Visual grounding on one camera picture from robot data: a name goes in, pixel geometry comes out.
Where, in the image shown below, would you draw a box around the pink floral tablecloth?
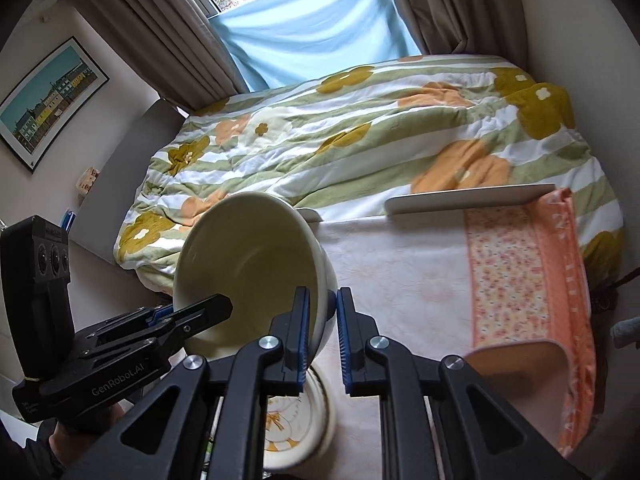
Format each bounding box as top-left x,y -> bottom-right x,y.
296,185 -> 596,455

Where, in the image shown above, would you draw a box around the person's left hand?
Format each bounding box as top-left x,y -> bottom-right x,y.
49,403 -> 125,466

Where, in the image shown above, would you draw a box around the framed colourful picture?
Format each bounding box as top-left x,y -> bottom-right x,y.
1,37 -> 108,172

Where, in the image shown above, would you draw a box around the yellow duck plate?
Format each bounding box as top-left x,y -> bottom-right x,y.
264,365 -> 336,474

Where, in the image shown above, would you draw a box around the grey hanging clothes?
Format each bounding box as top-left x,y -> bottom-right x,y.
610,316 -> 640,349

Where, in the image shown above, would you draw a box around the brown curtain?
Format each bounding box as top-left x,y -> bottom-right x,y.
394,0 -> 528,68
67,0 -> 248,112

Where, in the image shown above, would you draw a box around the cream printed bowl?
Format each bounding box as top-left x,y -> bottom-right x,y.
172,192 -> 337,361

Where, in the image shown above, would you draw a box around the grey headboard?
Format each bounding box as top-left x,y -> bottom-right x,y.
70,99 -> 184,264

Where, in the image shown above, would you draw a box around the blue sheer curtain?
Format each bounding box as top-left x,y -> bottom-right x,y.
209,0 -> 420,91

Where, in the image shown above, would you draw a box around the left brown curtain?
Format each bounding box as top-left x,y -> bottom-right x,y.
67,0 -> 248,112

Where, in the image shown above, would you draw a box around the pink plastic tray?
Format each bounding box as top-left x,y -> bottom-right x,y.
465,340 -> 573,446

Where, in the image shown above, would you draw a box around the right brown curtain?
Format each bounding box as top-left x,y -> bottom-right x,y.
394,0 -> 528,68

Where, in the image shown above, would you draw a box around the floral striped quilt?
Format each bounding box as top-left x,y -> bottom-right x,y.
113,55 -> 624,292

